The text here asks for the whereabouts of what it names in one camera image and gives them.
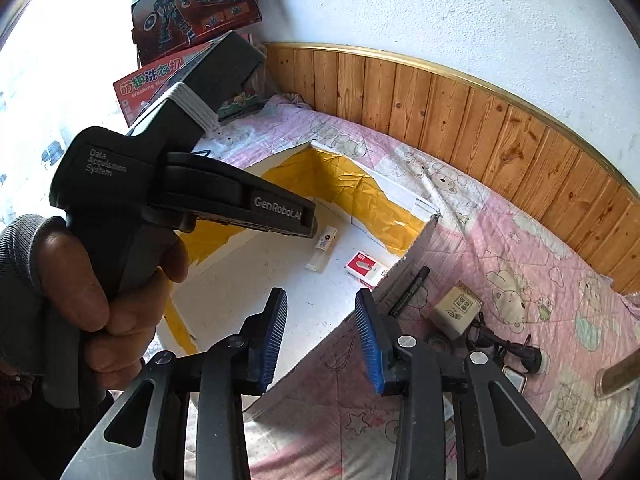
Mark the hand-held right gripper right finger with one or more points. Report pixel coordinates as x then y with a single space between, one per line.
367 340

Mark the white yellow-taped cardboard box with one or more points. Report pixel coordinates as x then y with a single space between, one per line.
280 280

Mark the pink cartoon printed blanket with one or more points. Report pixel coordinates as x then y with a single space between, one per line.
500 240

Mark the person's left hand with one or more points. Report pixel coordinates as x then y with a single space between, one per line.
65 280

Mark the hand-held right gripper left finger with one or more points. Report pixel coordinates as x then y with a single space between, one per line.
272 340

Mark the black marker pen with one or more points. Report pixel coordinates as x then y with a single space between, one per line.
410 290

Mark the black glasses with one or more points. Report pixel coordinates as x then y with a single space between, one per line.
492 344

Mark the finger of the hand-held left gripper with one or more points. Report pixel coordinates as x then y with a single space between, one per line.
260 226

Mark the glass jar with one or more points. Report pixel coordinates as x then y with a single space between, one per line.
620 379

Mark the small beige drink carton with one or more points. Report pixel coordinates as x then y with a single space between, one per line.
457 310

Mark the small red white box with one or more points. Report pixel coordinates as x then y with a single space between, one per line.
365 267

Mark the pink washing machine toy box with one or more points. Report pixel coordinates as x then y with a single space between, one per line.
150 90

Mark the dark robot toy box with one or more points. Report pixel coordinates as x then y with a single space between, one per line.
195 5

